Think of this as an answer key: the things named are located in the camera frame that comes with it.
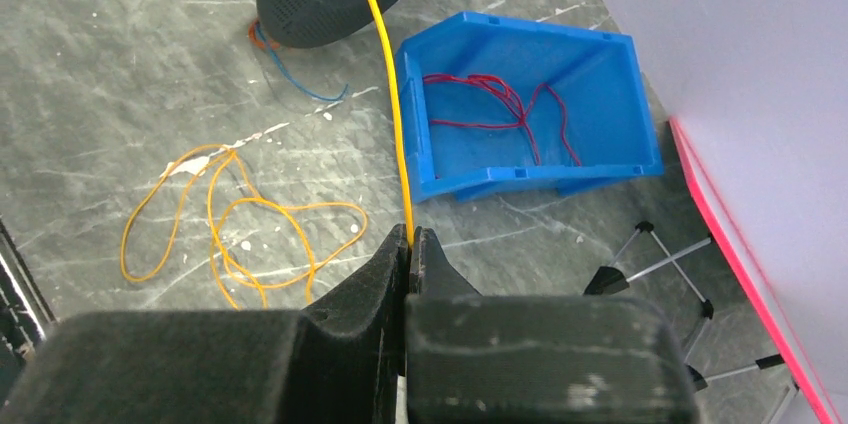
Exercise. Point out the black board foot right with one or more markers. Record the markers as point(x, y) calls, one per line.
point(698, 380)

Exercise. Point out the black board foot left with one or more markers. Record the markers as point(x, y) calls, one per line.
point(607, 280)

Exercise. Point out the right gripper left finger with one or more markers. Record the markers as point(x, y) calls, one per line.
point(334, 361)

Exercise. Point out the black board foot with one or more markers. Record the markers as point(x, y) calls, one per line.
point(607, 280)
point(698, 380)

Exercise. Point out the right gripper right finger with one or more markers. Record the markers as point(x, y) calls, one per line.
point(474, 358)

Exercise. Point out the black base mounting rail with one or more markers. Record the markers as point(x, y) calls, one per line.
point(25, 314)

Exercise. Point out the blue plastic bin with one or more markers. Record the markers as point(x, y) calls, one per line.
point(491, 104)

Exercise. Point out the white board red rim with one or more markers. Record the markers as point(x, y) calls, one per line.
point(802, 306)

